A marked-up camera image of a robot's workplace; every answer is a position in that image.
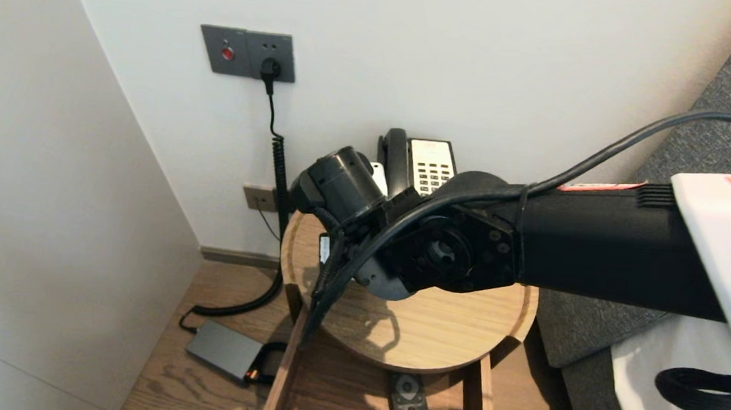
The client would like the black coiled power cable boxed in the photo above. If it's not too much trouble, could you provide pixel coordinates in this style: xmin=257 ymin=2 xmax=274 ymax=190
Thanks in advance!
xmin=178 ymin=89 xmax=298 ymax=340

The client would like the grey power adapter box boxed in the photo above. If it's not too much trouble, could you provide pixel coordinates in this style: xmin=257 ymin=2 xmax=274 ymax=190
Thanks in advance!
xmin=184 ymin=320 xmax=267 ymax=385

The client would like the beige wall data socket plate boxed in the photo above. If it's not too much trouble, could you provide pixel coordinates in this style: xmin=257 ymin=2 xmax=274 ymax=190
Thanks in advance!
xmin=241 ymin=185 xmax=300 ymax=217

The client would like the grey wall socket panel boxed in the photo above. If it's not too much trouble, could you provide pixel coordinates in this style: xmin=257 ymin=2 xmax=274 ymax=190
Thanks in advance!
xmin=198 ymin=24 xmax=299 ymax=84

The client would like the black coiled adapter output cable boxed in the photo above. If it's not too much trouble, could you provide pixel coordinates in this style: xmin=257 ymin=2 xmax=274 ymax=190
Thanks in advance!
xmin=250 ymin=342 xmax=295 ymax=391

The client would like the grey upholstered headboard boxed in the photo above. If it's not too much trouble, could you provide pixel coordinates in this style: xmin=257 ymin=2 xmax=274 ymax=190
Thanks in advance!
xmin=533 ymin=0 xmax=731 ymax=379

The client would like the round wooden nightstand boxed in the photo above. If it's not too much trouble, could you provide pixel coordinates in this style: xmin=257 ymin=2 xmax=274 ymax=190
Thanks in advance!
xmin=272 ymin=209 xmax=544 ymax=381

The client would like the black and cream telephone base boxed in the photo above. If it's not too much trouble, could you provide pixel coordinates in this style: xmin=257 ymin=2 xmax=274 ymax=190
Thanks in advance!
xmin=376 ymin=134 xmax=460 ymax=199

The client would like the thin black phone line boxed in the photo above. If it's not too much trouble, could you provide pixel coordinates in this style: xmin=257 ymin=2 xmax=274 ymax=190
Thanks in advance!
xmin=254 ymin=207 xmax=284 ymax=243

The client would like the grey wooden baseboard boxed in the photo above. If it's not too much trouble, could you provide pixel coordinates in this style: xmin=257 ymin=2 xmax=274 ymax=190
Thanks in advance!
xmin=199 ymin=247 xmax=282 ymax=271

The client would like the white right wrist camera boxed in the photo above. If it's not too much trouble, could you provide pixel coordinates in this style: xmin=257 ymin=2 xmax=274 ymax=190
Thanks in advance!
xmin=370 ymin=162 xmax=390 ymax=198

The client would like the grey upholstered bed base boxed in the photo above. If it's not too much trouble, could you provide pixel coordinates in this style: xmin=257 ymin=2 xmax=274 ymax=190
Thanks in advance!
xmin=558 ymin=348 xmax=645 ymax=410

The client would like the black power plug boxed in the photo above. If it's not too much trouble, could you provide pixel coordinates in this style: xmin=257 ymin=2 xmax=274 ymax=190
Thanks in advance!
xmin=258 ymin=58 xmax=282 ymax=97

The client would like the black telephone handset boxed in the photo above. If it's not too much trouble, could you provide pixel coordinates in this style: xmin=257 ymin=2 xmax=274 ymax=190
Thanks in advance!
xmin=377 ymin=127 xmax=411 ymax=199

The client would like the black TV remote control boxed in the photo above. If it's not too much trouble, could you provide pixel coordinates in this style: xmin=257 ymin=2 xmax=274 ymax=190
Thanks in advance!
xmin=388 ymin=371 xmax=439 ymax=410

